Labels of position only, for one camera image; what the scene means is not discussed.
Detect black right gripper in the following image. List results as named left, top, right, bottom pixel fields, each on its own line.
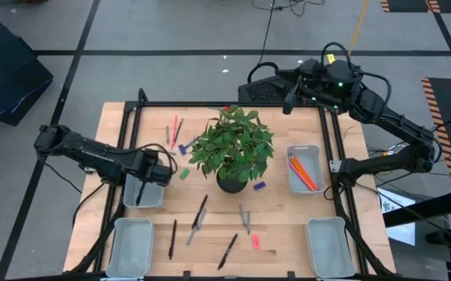
left=275, top=68, right=344, bottom=116

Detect green plant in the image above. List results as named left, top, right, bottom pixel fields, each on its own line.
left=188, top=104, right=276, bottom=195

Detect pink pencil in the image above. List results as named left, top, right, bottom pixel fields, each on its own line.
left=289, top=155, right=314, bottom=192
left=288, top=155, right=311, bottom=192
left=170, top=114, right=179, bottom=151

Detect orange pens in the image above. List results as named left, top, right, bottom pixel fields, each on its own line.
left=292, top=155, right=318, bottom=191

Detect orange pencil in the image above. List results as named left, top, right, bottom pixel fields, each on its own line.
left=294, top=154, right=320, bottom=190

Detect black pen white print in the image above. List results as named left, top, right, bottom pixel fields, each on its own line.
left=217, top=233, right=239, bottom=271

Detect black perforated equipment case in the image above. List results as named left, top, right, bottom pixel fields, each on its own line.
left=237, top=73, right=320, bottom=105

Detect grey plastic bin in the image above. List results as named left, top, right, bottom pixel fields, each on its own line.
left=105, top=217, right=156, bottom=279
left=286, top=144, right=325, bottom=196
left=303, top=217, right=357, bottom=279
left=123, top=173, right=165, bottom=209

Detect black hazard striped mat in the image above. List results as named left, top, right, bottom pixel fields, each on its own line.
left=421, top=76, right=451, bottom=191
left=380, top=0, right=451, bottom=14

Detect white printed sheet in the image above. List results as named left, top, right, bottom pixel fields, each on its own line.
left=377, top=187, right=417, bottom=246

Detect black folded panel box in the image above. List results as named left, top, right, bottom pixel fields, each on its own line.
left=0, top=8, right=55, bottom=126

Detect black stand beam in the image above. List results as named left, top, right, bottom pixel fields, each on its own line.
left=382, top=188, right=451, bottom=229

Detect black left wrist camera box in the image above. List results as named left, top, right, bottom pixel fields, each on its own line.
left=153, top=164, right=173, bottom=187

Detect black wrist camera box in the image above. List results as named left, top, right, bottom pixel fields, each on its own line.
left=153, top=164, right=173, bottom=187
left=302, top=58, right=328, bottom=81

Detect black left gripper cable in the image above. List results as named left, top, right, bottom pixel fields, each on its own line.
left=126, top=142, right=179, bottom=176

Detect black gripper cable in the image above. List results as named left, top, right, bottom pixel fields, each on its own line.
left=321, top=41, right=392, bottom=114
left=126, top=142, right=179, bottom=176

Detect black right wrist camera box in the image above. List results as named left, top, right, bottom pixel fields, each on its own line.
left=302, top=58, right=328, bottom=81

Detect black floor cable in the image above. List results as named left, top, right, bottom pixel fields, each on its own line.
left=247, top=0, right=326, bottom=84

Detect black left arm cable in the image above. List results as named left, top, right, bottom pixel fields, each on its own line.
left=44, top=162, right=108, bottom=229

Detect yellow hanging cable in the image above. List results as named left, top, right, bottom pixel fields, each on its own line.
left=348, top=0, right=371, bottom=55

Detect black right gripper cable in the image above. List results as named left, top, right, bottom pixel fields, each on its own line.
left=321, top=41, right=392, bottom=114

